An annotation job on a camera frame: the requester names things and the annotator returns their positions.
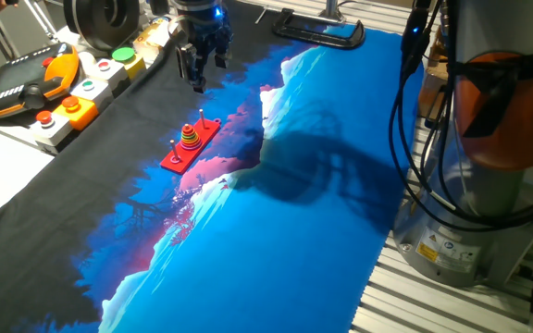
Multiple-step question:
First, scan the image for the white box small red button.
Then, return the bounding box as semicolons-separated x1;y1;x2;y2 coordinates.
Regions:
84;57;131;92

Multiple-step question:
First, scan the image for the orange box orange button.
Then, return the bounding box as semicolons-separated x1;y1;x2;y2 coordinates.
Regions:
52;95;100;132

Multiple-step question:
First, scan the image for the small printed yellowish carton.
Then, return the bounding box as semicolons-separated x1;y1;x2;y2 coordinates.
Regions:
131;16;178;64

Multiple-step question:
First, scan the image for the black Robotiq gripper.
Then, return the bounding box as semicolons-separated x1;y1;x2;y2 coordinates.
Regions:
171;0;233;94

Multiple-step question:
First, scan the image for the red Hanoi base with pegs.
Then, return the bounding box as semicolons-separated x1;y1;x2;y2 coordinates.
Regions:
159;108;223;176

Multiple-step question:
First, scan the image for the blue black landscape print cloth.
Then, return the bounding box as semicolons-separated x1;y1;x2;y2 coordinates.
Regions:
0;0;425;333

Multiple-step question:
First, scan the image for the yellow box green mushroom button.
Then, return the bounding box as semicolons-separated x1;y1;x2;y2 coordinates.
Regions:
111;45;147;80

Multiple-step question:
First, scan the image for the white rounded plastic object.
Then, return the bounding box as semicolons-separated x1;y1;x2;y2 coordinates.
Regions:
77;50;97;70

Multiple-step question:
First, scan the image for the thin aluminium frame strut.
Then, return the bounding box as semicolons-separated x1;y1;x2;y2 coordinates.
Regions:
23;0;59;43

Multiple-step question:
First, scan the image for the white box red mushroom button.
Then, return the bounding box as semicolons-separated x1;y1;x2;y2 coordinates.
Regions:
29;109;74;154

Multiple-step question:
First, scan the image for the metal stand foot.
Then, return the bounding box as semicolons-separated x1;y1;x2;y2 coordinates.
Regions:
319;0;347;24

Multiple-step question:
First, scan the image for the black C clamp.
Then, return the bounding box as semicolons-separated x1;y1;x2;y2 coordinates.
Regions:
271;7;367;51

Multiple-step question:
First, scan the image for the white box green button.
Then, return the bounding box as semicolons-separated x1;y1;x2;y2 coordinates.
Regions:
69;77;114;112

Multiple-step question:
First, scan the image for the black filament spool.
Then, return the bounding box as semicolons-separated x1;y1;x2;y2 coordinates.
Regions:
62;0;141;52

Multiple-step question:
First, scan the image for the black orange teach pendant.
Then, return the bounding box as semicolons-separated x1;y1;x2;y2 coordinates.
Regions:
0;42;81;122

